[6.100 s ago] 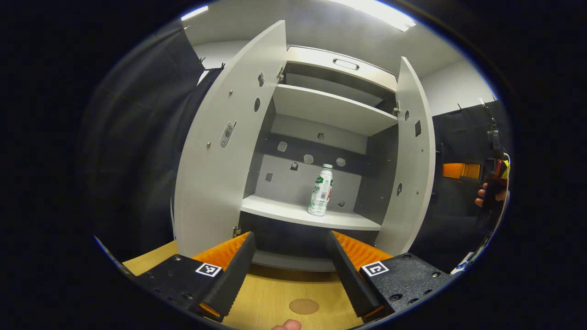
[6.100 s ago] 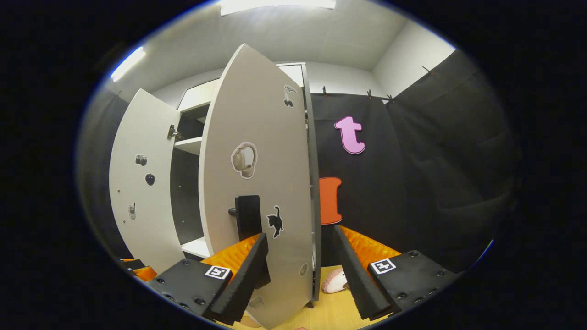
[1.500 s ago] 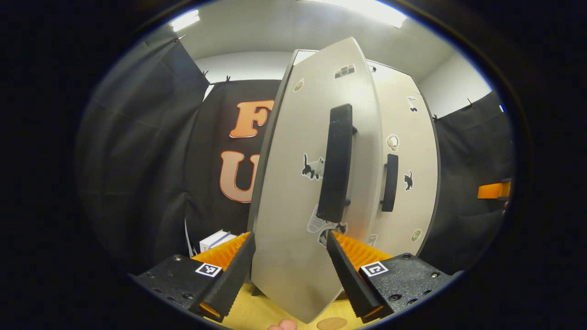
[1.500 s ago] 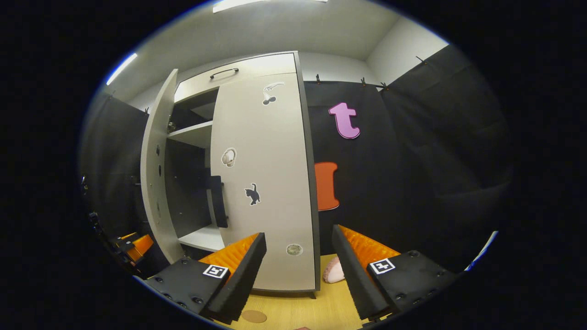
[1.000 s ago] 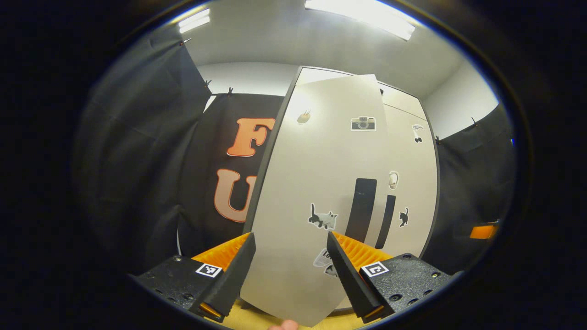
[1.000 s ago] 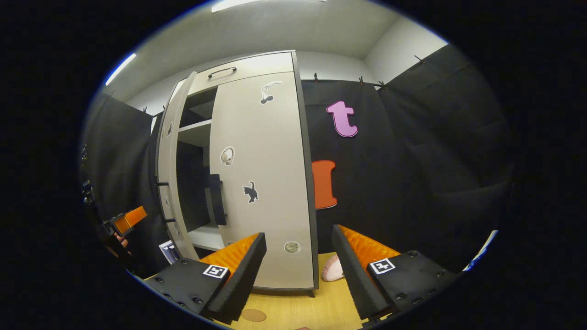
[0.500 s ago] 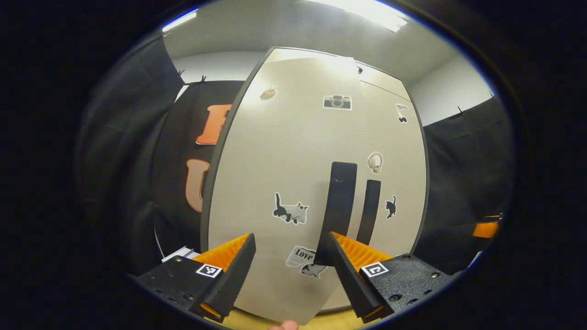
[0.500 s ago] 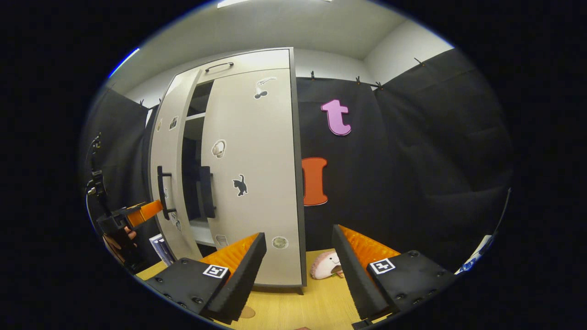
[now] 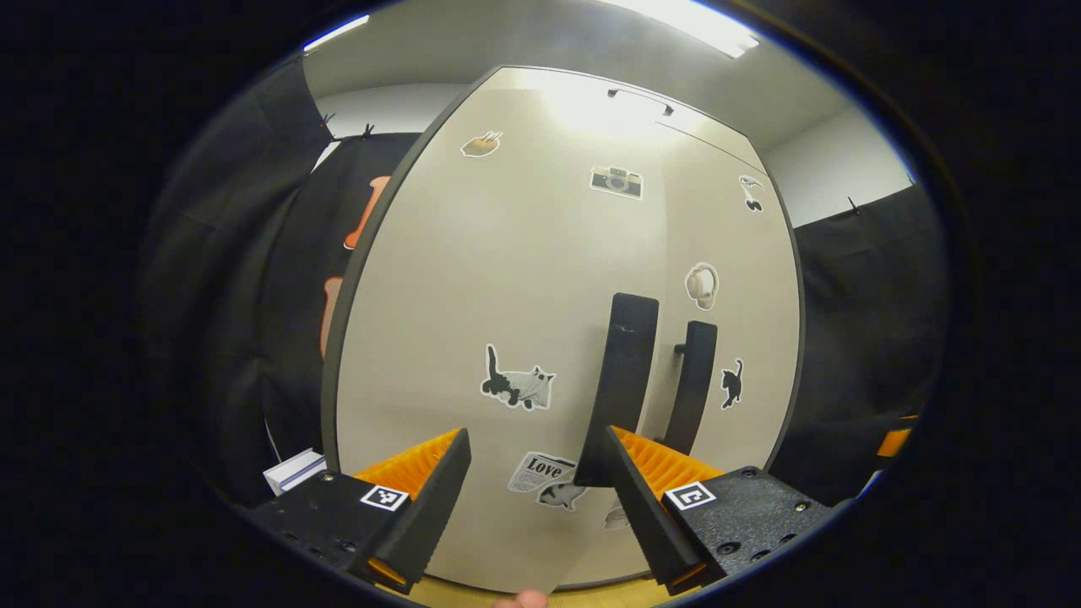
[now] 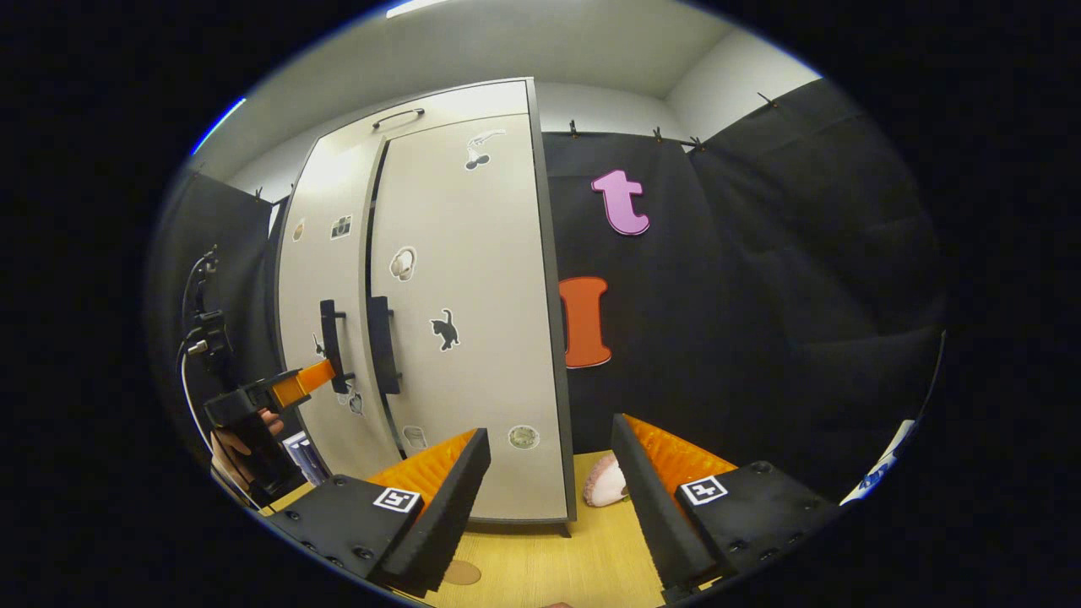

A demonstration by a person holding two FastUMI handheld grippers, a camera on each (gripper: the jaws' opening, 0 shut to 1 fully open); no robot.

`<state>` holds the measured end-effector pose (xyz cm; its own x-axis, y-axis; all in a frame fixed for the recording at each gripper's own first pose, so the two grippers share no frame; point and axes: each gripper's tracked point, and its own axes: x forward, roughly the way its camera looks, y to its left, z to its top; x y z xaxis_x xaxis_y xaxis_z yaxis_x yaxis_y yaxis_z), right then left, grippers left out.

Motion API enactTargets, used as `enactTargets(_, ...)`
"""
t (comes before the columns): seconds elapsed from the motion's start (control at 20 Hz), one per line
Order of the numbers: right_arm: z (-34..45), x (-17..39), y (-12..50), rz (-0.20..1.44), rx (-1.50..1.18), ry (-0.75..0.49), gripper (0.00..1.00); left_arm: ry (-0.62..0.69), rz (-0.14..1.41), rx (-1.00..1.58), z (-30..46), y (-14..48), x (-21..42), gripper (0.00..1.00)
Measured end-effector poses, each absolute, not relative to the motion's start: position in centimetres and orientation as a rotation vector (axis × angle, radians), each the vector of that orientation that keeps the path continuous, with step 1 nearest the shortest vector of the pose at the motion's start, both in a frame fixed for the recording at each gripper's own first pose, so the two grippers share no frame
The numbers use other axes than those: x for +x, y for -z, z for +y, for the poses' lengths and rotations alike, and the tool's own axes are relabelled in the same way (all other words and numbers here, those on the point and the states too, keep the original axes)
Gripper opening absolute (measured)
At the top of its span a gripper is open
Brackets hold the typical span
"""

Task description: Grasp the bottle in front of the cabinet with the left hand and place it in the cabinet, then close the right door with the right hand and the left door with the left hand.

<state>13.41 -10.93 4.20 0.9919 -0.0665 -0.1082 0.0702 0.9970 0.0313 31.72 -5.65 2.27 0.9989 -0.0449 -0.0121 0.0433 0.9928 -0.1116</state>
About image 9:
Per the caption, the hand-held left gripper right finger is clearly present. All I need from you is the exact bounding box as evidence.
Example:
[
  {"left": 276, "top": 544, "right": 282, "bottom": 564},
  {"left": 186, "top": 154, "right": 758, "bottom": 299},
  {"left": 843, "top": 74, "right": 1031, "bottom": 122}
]
[{"left": 604, "top": 425, "right": 833, "bottom": 596}]

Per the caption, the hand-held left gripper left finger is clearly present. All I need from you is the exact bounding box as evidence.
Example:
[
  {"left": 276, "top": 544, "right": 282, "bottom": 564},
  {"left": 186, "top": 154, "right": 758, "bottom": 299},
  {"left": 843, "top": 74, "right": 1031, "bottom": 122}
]
[{"left": 245, "top": 427, "right": 472, "bottom": 592}]

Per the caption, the black door handle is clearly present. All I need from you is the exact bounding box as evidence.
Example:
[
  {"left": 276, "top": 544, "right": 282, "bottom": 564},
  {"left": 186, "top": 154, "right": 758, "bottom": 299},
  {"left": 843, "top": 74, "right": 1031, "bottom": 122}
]
[
  {"left": 574, "top": 293, "right": 660, "bottom": 488},
  {"left": 663, "top": 321, "right": 719, "bottom": 457}
]

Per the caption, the white cabinet door with stickers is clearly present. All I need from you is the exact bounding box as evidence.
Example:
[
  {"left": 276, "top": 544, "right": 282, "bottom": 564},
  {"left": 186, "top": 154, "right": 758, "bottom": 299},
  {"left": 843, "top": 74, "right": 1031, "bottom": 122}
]
[
  {"left": 323, "top": 101, "right": 676, "bottom": 594},
  {"left": 642, "top": 127, "right": 805, "bottom": 508}
]

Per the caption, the white cardboard box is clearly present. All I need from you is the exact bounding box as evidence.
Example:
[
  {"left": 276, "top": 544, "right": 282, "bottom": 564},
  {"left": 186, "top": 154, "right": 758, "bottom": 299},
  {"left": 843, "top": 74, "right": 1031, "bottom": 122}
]
[{"left": 263, "top": 450, "right": 328, "bottom": 497}]

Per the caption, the white cabinet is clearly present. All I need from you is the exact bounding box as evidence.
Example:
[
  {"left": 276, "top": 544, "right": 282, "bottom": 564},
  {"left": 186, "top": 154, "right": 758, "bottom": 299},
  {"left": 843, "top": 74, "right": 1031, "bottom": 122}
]
[{"left": 321, "top": 66, "right": 805, "bottom": 594}]

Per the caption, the ceiling light panel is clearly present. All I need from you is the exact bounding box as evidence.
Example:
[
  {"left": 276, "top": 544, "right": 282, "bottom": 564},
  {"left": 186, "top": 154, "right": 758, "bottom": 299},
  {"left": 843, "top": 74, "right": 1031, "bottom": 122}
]
[
  {"left": 302, "top": 14, "right": 371, "bottom": 53},
  {"left": 608, "top": 0, "right": 761, "bottom": 58}
]

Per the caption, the black drawer handle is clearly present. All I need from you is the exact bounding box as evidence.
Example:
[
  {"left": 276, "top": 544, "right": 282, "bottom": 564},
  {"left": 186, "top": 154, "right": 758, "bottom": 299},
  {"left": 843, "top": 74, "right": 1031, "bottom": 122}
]
[{"left": 608, "top": 88, "right": 674, "bottom": 117}]

